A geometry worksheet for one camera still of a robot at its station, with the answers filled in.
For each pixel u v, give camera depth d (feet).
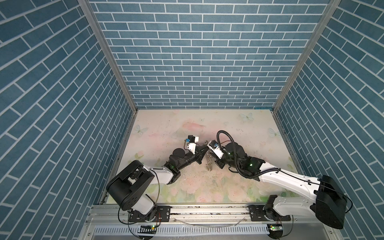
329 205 1.31
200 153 2.45
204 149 2.58
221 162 2.30
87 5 2.28
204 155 2.56
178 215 2.47
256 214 2.41
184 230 2.53
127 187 1.45
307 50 2.84
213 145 2.19
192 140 2.34
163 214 2.42
